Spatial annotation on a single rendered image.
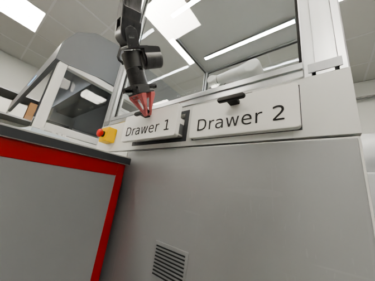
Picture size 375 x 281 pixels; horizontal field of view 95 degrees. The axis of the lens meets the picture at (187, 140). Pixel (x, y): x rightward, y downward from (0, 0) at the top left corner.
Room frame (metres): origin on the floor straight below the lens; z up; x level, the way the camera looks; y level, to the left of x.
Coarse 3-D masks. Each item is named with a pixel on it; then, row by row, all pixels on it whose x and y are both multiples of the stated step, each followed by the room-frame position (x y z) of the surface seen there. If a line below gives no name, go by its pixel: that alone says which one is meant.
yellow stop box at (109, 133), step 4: (104, 128) 0.80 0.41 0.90; (108, 128) 0.78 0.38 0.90; (112, 128) 0.79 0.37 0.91; (104, 132) 0.79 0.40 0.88; (108, 132) 0.78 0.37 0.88; (112, 132) 0.79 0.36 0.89; (116, 132) 0.81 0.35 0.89; (100, 136) 0.81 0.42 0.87; (104, 136) 0.79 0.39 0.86; (108, 136) 0.78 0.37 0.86; (112, 136) 0.80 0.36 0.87; (100, 140) 0.80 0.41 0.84; (104, 140) 0.78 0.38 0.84; (108, 140) 0.79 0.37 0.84; (112, 140) 0.80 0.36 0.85
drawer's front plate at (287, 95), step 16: (256, 96) 0.38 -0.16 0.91; (272, 96) 0.35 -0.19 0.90; (288, 96) 0.33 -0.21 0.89; (192, 112) 0.50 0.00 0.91; (208, 112) 0.47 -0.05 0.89; (224, 112) 0.43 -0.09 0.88; (240, 112) 0.40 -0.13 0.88; (256, 112) 0.38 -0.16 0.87; (272, 112) 0.36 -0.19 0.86; (288, 112) 0.34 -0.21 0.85; (192, 128) 0.50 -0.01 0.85; (208, 128) 0.46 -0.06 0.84; (224, 128) 0.43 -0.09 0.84; (240, 128) 0.40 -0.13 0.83; (256, 128) 0.38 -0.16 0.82; (272, 128) 0.36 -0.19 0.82; (288, 128) 0.34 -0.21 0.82
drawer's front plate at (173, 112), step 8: (176, 104) 0.50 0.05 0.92; (152, 112) 0.57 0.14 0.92; (160, 112) 0.54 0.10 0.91; (168, 112) 0.52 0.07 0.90; (176, 112) 0.49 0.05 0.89; (128, 120) 0.66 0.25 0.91; (136, 120) 0.62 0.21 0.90; (144, 120) 0.59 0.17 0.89; (152, 120) 0.56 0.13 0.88; (160, 120) 0.54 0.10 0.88; (168, 120) 0.51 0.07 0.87; (176, 120) 0.49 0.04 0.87; (128, 128) 0.65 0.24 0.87; (136, 128) 0.62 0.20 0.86; (160, 128) 0.53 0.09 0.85; (176, 128) 0.49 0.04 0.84; (128, 136) 0.64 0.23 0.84; (136, 136) 0.61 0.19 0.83; (144, 136) 0.58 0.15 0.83; (152, 136) 0.55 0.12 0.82; (160, 136) 0.53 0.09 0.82; (168, 136) 0.51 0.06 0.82; (176, 136) 0.50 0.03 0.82
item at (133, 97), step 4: (132, 96) 0.50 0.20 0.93; (136, 96) 0.51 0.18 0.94; (140, 96) 0.49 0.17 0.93; (144, 96) 0.49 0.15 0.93; (132, 100) 0.52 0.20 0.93; (136, 100) 0.52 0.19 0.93; (144, 100) 0.50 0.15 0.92; (136, 104) 0.52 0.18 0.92; (144, 104) 0.51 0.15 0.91; (140, 108) 0.53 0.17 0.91; (144, 108) 0.52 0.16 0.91; (144, 112) 0.53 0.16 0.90; (144, 116) 0.54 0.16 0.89
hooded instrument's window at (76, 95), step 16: (48, 80) 0.97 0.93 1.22; (64, 80) 1.01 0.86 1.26; (80, 80) 1.08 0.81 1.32; (32, 96) 1.19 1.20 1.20; (64, 96) 1.03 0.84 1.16; (80, 96) 1.10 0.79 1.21; (96, 96) 1.18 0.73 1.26; (16, 112) 1.56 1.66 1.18; (32, 112) 1.02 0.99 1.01; (64, 112) 1.06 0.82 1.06; (80, 112) 1.13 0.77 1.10; (96, 112) 1.20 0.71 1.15; (80, 128) 1.15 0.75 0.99; (96, 128) 1.23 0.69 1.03
